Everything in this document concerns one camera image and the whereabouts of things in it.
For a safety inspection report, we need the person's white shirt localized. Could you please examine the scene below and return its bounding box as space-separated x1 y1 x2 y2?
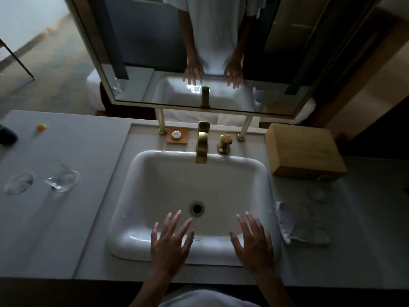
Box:
158 286 261 307

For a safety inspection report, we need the white ceramic sink basin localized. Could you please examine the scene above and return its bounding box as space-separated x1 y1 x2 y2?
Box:
107 150 282 267

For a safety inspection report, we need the white towel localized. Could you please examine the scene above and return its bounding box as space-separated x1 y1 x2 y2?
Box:
274 201 331 246

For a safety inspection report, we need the dark cup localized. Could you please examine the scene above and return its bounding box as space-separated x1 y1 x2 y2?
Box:
0 124 19 146

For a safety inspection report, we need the orange soap dish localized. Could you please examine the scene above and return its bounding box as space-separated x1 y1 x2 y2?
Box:
166 126 190 145

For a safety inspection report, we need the gold faucet spout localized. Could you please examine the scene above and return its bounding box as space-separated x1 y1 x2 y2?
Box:
195 121 211 165

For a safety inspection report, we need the round paper coaster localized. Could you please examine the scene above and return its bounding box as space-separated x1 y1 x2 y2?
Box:
48 169 81 193
3 171 35 196

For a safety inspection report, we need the gold framed mirror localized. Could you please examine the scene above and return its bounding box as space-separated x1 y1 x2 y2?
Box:
63 0 384 119

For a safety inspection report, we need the clear drinking glass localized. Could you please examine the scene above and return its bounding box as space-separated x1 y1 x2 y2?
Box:
306 175 334 203
43 161 81 193

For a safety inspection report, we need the person's left hand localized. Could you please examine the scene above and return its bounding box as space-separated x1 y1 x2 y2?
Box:
150 210 195 278

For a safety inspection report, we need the metal sink drain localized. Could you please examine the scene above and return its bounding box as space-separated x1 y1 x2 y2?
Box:
189 201 206 218

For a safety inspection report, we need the wooden box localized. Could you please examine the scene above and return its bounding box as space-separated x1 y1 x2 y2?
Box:
264 123 348 180

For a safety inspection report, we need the gold mirror support post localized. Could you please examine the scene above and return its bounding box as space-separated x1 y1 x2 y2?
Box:
237 115 253 142
155 107 168 136

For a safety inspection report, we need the person's right hand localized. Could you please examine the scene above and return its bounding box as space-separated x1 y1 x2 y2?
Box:
229 211 275 276

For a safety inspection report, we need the person's right forearm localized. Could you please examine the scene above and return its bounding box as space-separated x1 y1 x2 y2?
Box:
255 270 296 307

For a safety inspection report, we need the gold faucet handle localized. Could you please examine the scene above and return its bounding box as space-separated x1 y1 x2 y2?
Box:
217 134 233 155

